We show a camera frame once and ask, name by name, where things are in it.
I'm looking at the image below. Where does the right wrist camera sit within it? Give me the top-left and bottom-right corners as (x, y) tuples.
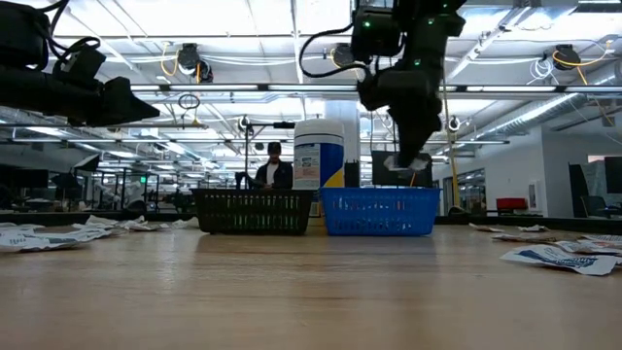
(357, 77), (391, 112)

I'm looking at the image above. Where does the yellow hanging cable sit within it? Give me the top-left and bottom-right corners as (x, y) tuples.
(435, 62), (461, 208)

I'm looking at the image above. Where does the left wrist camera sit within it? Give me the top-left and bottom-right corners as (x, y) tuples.
(52, 47), (107, 89)

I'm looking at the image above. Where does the disinfecting wipes canister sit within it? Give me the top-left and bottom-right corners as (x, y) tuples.
(293, 119), (346, 191)

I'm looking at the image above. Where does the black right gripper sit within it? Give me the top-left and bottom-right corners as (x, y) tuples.
(387, 64), (442, 169)

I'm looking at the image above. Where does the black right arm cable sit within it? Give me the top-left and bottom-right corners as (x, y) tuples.
(298, 23), (370, 80)

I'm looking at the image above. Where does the black monitor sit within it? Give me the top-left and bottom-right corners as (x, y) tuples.
(0, 167), (50, 191)
(371, 150), (434, 189)
(604, 156), (622, 195)

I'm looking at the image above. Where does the black partition panel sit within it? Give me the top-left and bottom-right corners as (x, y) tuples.
(568, 163), (593, 219)
(343, 160), (362, 189)

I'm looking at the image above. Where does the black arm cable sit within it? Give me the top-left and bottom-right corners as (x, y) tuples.
(36, 0), (102, 64)
(298, 23), (370, 80)

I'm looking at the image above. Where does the blue plastic basket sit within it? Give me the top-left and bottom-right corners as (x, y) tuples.
(319, 187), (442, 238)

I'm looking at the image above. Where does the black plastic basket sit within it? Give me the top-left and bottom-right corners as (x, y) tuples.
(190, 188), (316, 236)

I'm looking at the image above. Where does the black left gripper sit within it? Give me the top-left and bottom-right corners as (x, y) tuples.
(0, 65), (161, 127)

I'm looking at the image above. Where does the black ceiling cable reel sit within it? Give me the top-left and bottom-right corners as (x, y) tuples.
(551, 43), (584, 73)
(175, 42), (215, 85)
(329, 42), (360, 69)

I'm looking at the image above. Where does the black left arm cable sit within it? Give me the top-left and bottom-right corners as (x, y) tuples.
(36, 0), (102, 64)

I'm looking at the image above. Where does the black stand frame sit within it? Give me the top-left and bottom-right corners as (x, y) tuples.
(241, 121), (296, 191)

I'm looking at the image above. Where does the red storage bin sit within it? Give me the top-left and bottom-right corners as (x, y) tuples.
(495, 196), (530, 213)

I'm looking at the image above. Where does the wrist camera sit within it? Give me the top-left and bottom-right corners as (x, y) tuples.
(52, 47), (107, 89)
(357, 77), (391, 112)

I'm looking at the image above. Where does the person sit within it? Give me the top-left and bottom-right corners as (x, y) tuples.
(254, 141), (294, 191)

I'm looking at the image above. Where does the large white blue-print packet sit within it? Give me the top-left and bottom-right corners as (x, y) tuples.
(499, 243), (622, 278)
(0, 227), (116, 255)

